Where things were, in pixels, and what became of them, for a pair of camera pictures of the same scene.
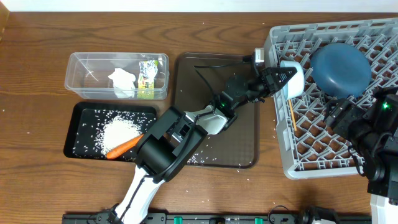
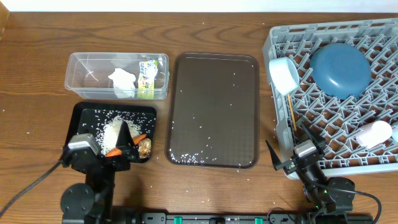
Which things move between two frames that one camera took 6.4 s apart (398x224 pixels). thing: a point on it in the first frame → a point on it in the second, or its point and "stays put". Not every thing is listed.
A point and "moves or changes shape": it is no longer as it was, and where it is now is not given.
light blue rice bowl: (295, 89) moves or changes shape
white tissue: (123, 83) stays put
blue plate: (341, 70) stays put
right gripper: (345, 112) → (290, 165)
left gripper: (270, 80) → (129, 147)
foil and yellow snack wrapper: (147, 71) stays put
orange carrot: (125, 145) stays put
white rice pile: (117, 131) stays put
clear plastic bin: (86, 73) stays put
